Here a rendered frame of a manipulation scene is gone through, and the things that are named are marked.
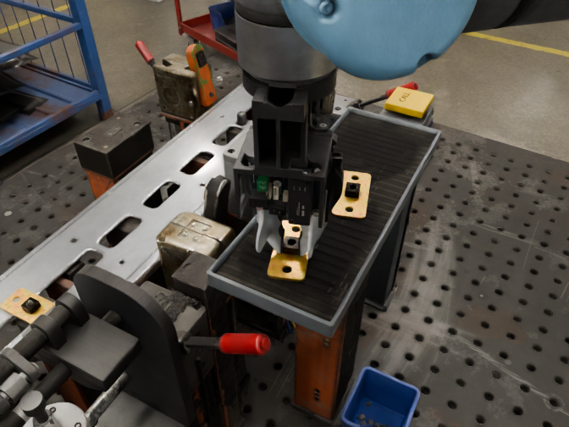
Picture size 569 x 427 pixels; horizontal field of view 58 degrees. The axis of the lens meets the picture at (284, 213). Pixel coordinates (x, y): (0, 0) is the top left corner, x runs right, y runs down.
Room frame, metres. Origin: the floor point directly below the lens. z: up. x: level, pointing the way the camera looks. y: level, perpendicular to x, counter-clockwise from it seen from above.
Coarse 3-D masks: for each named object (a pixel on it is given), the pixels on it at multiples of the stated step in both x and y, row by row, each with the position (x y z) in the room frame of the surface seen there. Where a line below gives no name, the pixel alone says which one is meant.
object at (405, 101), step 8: (400, 88) 0.73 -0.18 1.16; (392, 96) 0.71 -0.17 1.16; (400, 96) 0.71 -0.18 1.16; (408, 96) 0.71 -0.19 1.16; (416, 96) 0.71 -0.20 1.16; (424, 96) 0.71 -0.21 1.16; (432, 96) 0.71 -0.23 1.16; (384, 104) 0.69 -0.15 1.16; (392, 104) 0.68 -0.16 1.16; (400, 104) 0.68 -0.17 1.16; (408, 104) 0.68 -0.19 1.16; (416, 104) 0.68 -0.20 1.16; (424, 104) 0.68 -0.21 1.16; (400, 112) 0.68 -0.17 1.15; (408, 112) 0.67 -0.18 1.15; (416, 112) 0.67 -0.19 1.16; (424, 112) 0.67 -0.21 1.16
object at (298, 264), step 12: (288, 228) 0.41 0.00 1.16; (300, 228) 0.41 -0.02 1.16; (288, 240) 0.38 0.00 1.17; (276, 252) 0.37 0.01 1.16; (288, 252) 0.37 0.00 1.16; (276, 264) 0.36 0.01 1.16; (288, 264) 0.36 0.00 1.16; (300, 264) 0.36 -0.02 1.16; (276, 276) 0.34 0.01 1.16; (288, 276) 0.34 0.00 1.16; (300, 276) 0.34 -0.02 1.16
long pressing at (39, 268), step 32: (192, 128) 0.87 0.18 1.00; (224, 128) 0.87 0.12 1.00; (160, 160) 0.76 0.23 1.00; (128, 192) 0.67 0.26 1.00; (192, 192) 0.67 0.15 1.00; (96, 224) 0.59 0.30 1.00; (160, 224) 0.59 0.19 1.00; (32, 256) 0.52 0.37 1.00; (64, 256) 0.52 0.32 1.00; (128, 256) 0.52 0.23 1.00; (0, 288) 0.46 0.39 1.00; (32, 288) 0.46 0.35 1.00; (0, 320) 0.41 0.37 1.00
